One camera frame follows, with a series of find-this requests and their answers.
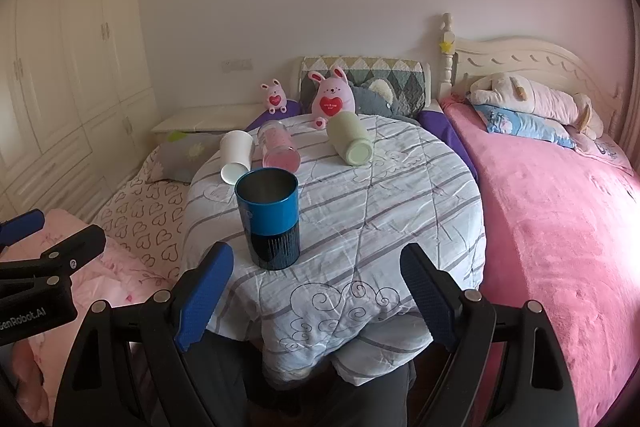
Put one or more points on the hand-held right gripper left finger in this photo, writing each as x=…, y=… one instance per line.
x=204, y=299

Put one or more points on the dark cloth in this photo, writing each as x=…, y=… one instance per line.
x=300, y=402

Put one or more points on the grey sun print pillow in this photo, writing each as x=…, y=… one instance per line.
x=187, y=154

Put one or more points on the white wall socket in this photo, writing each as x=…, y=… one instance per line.
x=236, y=65

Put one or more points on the heart print sheet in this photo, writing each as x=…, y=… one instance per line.
x=145, y=217

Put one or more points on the small pink bunny plush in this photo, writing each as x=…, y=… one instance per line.
x=274, y=99

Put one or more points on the cream wardrobe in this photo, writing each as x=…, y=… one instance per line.
x=75, y=57

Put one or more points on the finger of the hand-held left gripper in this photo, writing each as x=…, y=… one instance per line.
x=75, y=248
x=22, y=225

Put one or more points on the clear pink cup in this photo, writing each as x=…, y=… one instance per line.
x=279, y=147

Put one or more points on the pink fleece blanket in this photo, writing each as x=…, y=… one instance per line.
x=560, y=247

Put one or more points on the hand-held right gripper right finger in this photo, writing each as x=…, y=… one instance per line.
x=426, y=294

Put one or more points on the white paper cup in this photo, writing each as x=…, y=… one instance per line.
x=236, y=152

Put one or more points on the blue printed pillow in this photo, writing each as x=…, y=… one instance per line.
x=525, y=124

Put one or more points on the large pink bunny plush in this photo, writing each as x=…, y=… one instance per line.
x=332, y=99

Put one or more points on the blue and black cup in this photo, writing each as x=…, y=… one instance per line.
x=270, y=219

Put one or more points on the cream nightstand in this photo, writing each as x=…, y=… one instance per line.
x=210, y=119

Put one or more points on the striped white quilt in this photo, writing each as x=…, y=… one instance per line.
x=380, y=217

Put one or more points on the purple cloth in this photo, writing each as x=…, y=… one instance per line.
x=445, y=132
x=290, y=109

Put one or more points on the pink printed pillow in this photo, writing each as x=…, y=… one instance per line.
x=605, y=152

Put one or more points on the yellow star ornament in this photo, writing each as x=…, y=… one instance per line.
x=445, y=45

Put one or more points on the pale green cup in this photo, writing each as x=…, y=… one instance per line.
x=347, y=134

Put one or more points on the cream bed headboard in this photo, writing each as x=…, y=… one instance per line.
x=530, y=57

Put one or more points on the patchwork diamond cushion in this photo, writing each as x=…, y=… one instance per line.
x=405, y=79

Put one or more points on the long white plush toy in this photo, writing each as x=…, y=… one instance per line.
x=540, y=102

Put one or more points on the grey plush toy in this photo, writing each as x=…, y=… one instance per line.
x=372, y=99

